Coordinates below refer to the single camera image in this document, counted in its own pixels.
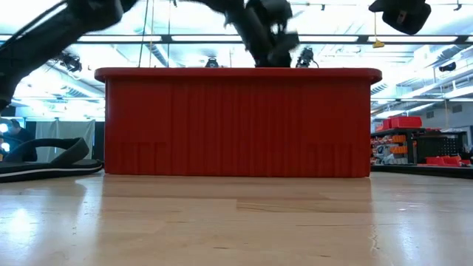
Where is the person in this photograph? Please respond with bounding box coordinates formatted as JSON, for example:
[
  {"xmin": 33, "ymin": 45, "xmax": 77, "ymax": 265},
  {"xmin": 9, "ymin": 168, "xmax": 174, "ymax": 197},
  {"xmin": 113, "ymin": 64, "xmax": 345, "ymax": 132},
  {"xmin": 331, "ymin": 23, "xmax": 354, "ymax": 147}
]
[{"xmin": 0, "ymin": 117, "xmax": 38, "ymax": 163}]

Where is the black slide white stripe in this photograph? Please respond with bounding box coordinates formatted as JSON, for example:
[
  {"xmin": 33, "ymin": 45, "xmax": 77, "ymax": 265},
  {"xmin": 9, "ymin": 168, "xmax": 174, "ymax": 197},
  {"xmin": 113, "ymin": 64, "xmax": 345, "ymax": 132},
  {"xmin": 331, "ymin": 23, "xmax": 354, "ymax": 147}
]
[{"xmin": 0, "ymin": 137, "xmax": 104, "ymax": 184}]

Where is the yellow hanging tag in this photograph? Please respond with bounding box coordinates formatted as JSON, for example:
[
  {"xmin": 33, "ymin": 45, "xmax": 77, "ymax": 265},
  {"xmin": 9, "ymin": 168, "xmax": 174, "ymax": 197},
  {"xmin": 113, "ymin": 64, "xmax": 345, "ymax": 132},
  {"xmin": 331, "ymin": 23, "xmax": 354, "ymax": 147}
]
[{"xmin": 372, "ymin": 13, "xmax": 386, "ymax": 50}]

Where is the red plastic bin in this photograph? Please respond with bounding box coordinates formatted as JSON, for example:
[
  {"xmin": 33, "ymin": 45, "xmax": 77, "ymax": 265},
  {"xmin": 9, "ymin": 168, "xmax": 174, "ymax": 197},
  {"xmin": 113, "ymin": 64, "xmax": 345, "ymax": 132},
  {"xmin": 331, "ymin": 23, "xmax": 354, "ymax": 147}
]
[{"xmin": 94, "ymin": 66, "xmax": 384, "ymax": 179}]

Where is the black pegboard rack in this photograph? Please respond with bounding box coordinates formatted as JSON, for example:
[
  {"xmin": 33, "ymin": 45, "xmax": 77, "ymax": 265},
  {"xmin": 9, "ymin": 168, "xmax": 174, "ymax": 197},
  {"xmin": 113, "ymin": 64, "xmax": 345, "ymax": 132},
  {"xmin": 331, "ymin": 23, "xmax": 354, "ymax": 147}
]
[{"xmin": 415, "ymin": 130, "xmax": 469, "ymax": 160}]

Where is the red shelf bin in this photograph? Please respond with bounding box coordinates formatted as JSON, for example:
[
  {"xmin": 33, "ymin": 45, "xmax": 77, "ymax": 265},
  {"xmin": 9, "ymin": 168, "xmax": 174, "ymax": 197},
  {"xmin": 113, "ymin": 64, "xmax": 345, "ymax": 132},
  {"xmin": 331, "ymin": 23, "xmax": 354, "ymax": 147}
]
[{"xmin": 389, "ymin": 115, "xmax": 423, "ymax": 129}]

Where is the red parts pile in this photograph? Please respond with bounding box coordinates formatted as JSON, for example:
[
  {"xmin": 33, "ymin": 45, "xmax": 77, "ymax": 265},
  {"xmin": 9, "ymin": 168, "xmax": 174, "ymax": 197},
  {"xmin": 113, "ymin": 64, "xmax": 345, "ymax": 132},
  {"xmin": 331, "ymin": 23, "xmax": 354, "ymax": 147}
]
[{"xmin": 424, "ymin": 154, "xmax": 472, "ymax": 167}]

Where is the thin hanging cable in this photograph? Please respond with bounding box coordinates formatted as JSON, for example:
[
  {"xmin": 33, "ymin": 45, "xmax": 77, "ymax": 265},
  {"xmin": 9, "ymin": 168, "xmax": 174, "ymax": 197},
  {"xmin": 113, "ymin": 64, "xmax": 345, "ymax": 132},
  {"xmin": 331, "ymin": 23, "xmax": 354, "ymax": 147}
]
[{"xmin": 137, "ymin": 0, "xmax": 151, "ymax": 69}]

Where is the black horizontal frame bar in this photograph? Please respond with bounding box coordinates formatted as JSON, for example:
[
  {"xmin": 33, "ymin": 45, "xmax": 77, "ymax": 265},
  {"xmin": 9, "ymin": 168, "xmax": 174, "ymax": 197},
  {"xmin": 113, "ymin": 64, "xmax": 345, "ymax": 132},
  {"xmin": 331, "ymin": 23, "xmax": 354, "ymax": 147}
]
[{"xmin": 0, "ymin": 34, "xmax": 473, "ymax": 44}]

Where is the white curtain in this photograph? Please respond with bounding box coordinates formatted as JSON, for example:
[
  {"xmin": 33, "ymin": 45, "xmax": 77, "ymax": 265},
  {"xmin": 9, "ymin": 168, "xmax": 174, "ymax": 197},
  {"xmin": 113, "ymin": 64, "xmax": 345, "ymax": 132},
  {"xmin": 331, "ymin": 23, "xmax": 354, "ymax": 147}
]
[{"xmin": 35, "ymin": 119, "xmax": 97, "ymax": 163}]

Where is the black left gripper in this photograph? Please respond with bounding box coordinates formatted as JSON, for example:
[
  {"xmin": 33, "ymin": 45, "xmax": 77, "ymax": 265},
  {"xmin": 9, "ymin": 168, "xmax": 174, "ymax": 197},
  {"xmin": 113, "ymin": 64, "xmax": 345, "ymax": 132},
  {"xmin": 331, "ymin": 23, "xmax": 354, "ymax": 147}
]
[{"xmin": 223, "ymin": 0, "xmax": 301, "ymax": 69}]

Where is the dark parts shelf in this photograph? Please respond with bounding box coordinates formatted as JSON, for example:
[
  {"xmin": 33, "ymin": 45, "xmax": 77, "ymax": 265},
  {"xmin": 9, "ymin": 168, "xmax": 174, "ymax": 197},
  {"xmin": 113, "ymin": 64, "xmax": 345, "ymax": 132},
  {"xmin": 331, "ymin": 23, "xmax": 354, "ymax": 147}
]
[{"xmin": 370, "ymin": 127, "xmax": 426, "ymax": 166}]

